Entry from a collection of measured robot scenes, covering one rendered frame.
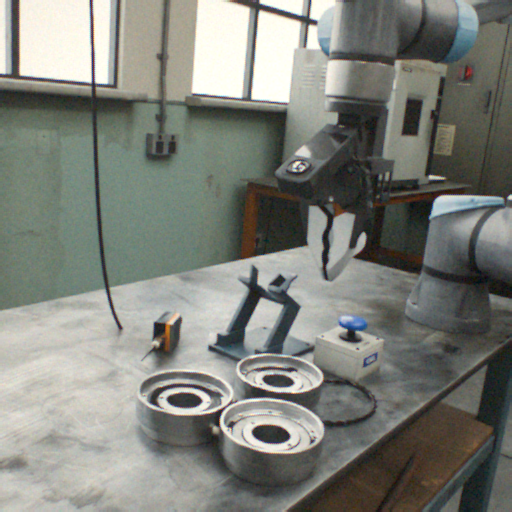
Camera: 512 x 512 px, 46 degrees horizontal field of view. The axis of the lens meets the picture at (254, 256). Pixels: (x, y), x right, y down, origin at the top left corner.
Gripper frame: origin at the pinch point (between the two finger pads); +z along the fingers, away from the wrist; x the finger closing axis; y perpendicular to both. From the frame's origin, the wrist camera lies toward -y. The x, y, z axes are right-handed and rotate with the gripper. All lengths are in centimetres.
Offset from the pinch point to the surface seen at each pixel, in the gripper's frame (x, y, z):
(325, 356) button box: 2.4, 7.1, 14.0
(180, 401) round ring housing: 7.3, -16.3, 14.4
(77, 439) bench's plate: 10.8, -27.6, 16.0
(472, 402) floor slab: 28, 188, 97
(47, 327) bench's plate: 38.6, -12.4, 16.0
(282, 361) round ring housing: 4.0, -1.3, 12.8
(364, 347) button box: -2.2, 9.0, 11.6
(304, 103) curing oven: 136, 198, -20
